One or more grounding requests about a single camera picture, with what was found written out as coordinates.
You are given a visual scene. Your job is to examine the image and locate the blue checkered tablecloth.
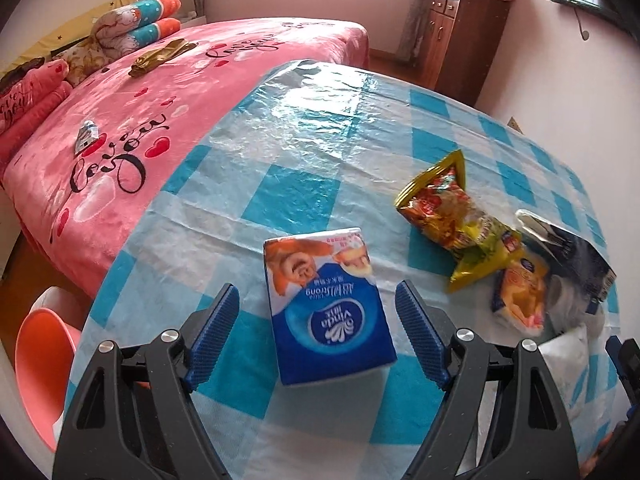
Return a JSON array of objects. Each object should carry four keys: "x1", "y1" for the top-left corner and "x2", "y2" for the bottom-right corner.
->
[{"x1": 70, "y1": 61, "x2": 606, "y2": 479}]

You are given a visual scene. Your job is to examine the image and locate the grey checked curtain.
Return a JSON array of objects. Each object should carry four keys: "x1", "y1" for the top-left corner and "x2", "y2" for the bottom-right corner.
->
[{"x1": 395, "y1": 0, "x2": 432, "y2": 63}]

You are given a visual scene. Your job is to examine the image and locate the pink folded pillows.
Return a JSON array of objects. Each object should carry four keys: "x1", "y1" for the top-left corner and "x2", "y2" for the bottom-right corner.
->
[{"x1": 1, "y1": 58, "x2": 73, "y2": 165}]

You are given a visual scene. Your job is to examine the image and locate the orange small snack packet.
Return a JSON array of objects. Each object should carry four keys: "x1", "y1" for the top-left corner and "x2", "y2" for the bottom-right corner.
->
[{"x1": 491, "y1": 252, "x2": 549, "y2": 337}]

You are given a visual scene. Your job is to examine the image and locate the yellow headboard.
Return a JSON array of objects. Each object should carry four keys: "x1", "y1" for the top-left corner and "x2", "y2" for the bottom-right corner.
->
[{"x1": 1, "y1": 0, "x2": 137, "y2": 75}]

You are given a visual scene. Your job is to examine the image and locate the blue Vinda tissue pack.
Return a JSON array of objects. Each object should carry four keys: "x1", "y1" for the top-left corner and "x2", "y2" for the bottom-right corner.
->
[{"x1": 262, "y1": 228, "x2": 397, "y2": 386}]

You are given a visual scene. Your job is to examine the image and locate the rolled colourful quilt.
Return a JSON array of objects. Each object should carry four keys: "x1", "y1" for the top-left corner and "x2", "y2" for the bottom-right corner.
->
[{"x1": 90, "y1": 0, "x2": 181, "y2": 61}]

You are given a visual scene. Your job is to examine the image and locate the brown wooden cabinet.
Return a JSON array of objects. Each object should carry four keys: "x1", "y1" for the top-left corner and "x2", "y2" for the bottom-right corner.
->
[{"x1": 418, "y1": 0, "x2": 510, "y2": 106}]

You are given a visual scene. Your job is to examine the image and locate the pink love you bedspread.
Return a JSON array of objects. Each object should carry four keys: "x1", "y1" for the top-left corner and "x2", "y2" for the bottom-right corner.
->
[{"x1": 1, "y1": 18, "x2": 369, "y2": 296}]

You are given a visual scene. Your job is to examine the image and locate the small silver wrapper on bed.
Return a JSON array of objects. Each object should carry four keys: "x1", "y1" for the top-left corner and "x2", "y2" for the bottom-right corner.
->
[{"x1": 74, "y1": 120, "x2": 100, "y2": 156}]

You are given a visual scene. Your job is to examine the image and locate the orange plastic trash bin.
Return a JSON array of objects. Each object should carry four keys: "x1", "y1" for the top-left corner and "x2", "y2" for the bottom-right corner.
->
[{"x1": 14, "y1": 308, "x2": 80, "y2": 452}]

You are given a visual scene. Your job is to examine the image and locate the grey wet wipes pack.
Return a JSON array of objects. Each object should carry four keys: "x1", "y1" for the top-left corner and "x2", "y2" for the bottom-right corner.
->
[{"x1": 515, "y1": 209, "x2": 616, "y2": 340}]

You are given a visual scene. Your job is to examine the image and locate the yellow snack bag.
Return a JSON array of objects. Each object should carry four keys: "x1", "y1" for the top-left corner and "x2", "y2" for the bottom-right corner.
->
[{"x1": 394, "y1": 150, "x2": 524, "y2": 292}]

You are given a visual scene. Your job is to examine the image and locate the olive cloth on bed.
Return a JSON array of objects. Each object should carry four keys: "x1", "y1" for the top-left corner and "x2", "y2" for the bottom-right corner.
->
[{"x1": 128, "y1": 38, "x2": 198, "y2": 78}]

